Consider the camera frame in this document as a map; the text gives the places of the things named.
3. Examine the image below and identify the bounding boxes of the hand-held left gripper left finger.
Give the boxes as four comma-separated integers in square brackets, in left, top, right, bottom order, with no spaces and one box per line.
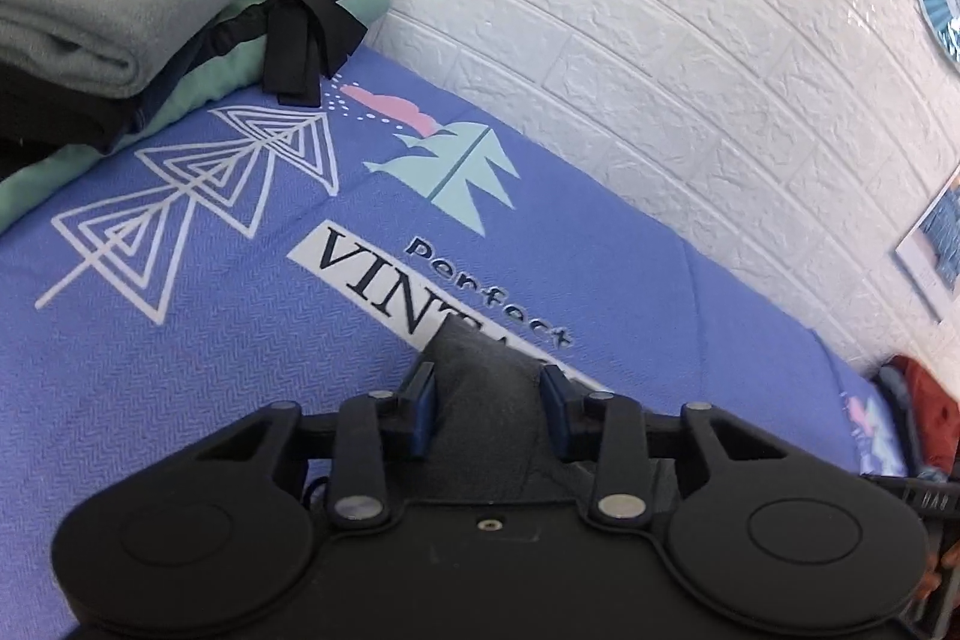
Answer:
[196,361,437,530]

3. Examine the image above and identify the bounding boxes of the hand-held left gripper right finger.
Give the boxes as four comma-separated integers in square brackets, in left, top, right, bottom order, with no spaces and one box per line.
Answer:
[540,365,788,525]

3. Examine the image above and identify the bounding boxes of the dark grey pants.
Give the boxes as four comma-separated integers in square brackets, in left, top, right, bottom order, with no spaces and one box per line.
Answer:
[420,316,680,506]

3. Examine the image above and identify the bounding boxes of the red garment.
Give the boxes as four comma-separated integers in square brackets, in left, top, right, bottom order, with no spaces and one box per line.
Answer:
[891,353,960,477]

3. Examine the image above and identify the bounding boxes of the blue printed bedsheet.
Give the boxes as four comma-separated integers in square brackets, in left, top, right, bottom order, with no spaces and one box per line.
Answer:
[0,44,912,640]

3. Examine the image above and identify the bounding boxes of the folded black garment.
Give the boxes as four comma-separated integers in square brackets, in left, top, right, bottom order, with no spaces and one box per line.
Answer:
[0,61,155,155]

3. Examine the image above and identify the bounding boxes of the wall poster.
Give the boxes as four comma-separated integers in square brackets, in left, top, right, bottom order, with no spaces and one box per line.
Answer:
[895,164,960,324]

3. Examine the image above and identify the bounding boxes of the black strap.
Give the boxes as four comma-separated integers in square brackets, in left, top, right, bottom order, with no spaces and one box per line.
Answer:
[201,0,388,106]

